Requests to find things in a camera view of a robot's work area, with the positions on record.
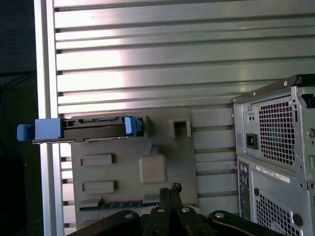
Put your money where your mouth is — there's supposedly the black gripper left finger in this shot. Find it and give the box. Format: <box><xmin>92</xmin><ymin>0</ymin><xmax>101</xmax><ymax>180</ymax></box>
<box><xmin>71</xmin><ymin>187</ymin><xmax>173</xmax><ymax>236</ymax></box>

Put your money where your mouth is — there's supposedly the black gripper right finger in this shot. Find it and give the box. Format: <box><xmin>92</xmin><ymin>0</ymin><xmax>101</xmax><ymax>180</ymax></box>
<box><xmin>171</xmin><ymin>182</ymin><xmax>280</xmax><ymax>236</ymax></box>

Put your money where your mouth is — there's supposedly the hard disk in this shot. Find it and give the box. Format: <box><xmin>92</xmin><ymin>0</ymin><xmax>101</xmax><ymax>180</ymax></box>
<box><xmin>16</xmin><ymin>114</ymin><xmax>148</xmax><ymax>145</ymax></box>

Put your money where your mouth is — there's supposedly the RAM stick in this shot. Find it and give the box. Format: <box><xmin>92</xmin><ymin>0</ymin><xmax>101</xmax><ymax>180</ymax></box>
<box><xmin>79</xmin><ymin>196</ymin><xmax>159</xmax><ymax>212</ymax></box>

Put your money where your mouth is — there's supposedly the grey parts rack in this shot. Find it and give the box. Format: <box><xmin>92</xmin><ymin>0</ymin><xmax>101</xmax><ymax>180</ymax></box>
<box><xmin>63</xmin><ymin>107</ymin><xmax>200</xmax><ymax>231</ymax></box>

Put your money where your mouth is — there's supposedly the black PC case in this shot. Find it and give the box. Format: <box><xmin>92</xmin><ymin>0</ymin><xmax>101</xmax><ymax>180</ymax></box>
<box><xmin>231</xmin><ymin>73</ymin><xmax>315</xmax><ymax>236</ymax></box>

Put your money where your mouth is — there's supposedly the grey power supply unit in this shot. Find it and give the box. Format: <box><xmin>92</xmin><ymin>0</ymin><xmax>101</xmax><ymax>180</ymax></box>
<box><xmin>242</xmin><ymin>86</ymin><xmax>305</xmax><ymax>173</ymax></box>

